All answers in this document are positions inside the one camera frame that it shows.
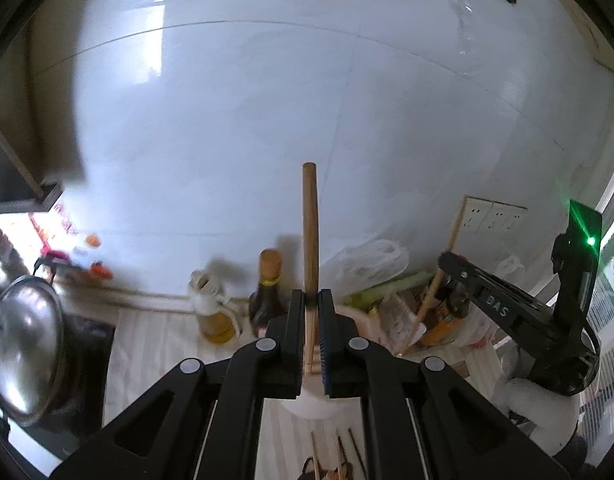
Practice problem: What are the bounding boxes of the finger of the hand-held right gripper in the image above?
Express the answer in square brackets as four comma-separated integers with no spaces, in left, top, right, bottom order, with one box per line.
[438,251,556,357]

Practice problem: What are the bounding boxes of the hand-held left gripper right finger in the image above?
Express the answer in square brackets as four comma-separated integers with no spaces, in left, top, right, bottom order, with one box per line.
[319,289,570,480]

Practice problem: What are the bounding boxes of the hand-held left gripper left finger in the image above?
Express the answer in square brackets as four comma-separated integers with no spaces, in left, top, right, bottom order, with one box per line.
[49,290,308,480]

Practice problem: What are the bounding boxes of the white utensil holder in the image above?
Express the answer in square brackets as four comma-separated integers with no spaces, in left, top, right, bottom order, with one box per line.
[282,305,370,420]

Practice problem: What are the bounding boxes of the light wooden chopstick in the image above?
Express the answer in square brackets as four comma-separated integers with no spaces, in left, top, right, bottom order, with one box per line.
[414,199,467,328]

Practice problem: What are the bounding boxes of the brown wooden chopstick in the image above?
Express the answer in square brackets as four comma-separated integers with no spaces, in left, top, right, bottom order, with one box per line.
[302,162,320,377]

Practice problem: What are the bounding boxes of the person's right forearm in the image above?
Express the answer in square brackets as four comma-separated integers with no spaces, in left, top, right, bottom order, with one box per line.
[497,377,581,459]

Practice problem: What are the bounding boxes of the brown-capped dark sauce bottle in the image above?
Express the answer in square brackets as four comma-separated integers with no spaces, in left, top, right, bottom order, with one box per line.
[248,248,289,339]

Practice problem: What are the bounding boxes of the black-capped orange-label bottle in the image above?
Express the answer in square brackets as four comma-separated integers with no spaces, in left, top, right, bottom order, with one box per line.
[421,280,471,347]

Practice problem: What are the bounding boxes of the clear bag with food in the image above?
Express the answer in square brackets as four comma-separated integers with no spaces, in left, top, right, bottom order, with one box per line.
[376,289,429,357]

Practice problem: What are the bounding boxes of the cooking oil bottle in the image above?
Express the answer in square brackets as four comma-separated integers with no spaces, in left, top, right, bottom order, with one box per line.
[188,269,240,346]

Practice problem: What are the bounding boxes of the green leek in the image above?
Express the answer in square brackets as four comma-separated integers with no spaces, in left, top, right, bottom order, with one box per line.
[343,270,434,307]

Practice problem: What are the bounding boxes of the clear plastic bag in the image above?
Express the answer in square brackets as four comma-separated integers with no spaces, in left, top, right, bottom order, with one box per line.
[321,238,411,287]

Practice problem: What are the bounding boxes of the black stove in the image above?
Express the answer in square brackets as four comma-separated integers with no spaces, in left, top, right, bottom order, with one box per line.
[17,314,118,461]

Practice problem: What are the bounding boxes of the row of colourful containers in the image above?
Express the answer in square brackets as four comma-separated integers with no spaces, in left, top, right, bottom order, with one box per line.
[29,200,114,282]

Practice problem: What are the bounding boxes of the steel pot lid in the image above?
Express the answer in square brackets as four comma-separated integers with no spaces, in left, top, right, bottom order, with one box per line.
[0,274,65,427]

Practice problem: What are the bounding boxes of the white wall socket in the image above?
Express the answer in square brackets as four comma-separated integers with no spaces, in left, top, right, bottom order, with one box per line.
[506,204,529,233]
[487,201,512,233]
[463,196,494,233]

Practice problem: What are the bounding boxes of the wooden wall cabinet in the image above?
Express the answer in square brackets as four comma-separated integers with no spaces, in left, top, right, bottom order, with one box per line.
[0,35,64,213]

